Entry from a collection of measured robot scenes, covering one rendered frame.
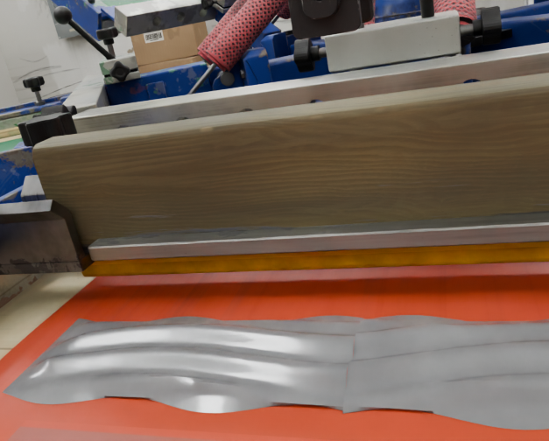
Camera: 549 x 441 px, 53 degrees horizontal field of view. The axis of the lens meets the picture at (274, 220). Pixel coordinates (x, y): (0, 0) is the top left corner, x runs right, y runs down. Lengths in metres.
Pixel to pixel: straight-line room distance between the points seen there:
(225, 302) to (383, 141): 0.13
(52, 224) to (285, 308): 0.16
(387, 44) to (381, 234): 0.29
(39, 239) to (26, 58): 5.33
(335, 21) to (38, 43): 5.35
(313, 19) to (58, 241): 0.21
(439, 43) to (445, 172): 0.28
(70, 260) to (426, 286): 0.22
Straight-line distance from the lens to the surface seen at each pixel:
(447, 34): 0.56
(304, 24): 0.27
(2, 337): 0.39
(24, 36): 5.67
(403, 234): 0.30
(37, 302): 0.42
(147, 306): 0.36
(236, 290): 0.35
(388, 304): 0.31
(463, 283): 0.33
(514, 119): 0.29
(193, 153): 0.32
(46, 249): 0.39
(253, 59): 0.95
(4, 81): 5.79
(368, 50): 0.56
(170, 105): 0.57
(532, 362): 0.26
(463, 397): 0.24
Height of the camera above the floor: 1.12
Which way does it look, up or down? 21 degrees down
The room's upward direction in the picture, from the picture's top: 11 degrees counter-clockwise
